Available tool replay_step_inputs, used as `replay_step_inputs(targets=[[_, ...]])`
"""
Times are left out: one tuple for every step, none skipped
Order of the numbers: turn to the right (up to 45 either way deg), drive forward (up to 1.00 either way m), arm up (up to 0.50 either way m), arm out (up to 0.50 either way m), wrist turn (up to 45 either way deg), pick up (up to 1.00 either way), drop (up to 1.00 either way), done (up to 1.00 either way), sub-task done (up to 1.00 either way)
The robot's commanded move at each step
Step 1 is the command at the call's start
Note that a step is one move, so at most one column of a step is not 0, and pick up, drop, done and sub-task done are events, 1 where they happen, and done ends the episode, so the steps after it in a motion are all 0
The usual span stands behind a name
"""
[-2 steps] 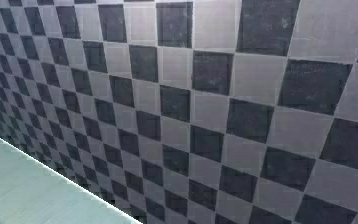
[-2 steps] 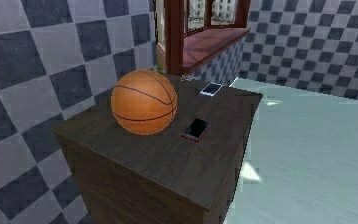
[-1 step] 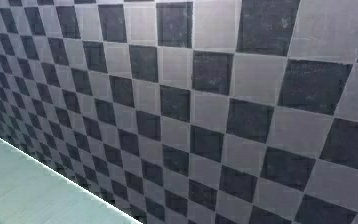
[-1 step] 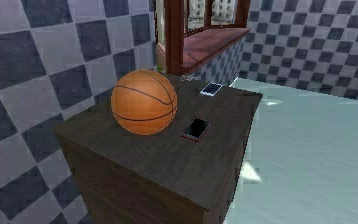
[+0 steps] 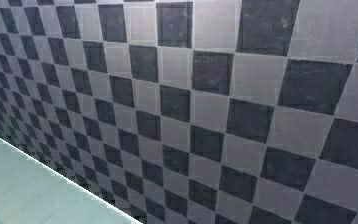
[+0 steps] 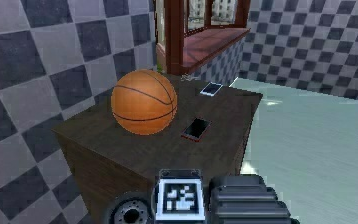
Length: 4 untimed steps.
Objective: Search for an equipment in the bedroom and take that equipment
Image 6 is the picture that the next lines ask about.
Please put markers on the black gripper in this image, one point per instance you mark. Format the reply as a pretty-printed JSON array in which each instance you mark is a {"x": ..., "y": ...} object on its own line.
[{"x": 130, "y": 211}]

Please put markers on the dark brown wooden cabinet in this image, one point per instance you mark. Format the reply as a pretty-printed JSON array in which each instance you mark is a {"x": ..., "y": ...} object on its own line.
[{"x": 160, "y": 146}]

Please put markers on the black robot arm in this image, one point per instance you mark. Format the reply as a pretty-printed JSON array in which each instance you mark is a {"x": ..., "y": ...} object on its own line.
[{"x": 240, "y": 203}]

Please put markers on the white phone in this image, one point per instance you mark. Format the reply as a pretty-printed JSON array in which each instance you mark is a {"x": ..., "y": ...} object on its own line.
[{"x": 211, "y": 89}]

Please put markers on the black phone with red edge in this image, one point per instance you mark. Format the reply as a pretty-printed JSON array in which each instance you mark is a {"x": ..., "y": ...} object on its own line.
[{"x": 196, "y": 128}]

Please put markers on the small silver keys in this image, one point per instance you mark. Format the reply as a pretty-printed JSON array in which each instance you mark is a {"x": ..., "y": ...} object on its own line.
[{"x": 188, "y": 77}]

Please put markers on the orange basketball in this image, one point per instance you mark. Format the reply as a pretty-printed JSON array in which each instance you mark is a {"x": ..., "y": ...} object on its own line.
[{"x": 143, "y": 101}]

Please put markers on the red-brown framed window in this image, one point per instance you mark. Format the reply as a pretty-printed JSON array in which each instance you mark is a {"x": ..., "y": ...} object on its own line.
[{"x": 200, "y": 33}]

